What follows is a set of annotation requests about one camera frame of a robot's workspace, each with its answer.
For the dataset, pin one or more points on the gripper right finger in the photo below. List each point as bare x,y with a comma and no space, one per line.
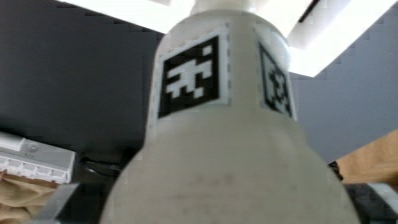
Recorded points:
375,202

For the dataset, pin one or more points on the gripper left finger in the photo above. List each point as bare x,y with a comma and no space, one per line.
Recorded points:
48,216

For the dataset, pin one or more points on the white lamp bulb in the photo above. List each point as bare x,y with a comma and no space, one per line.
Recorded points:
226,170

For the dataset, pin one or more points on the white lamp base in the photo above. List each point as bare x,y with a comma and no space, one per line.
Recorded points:
320,23

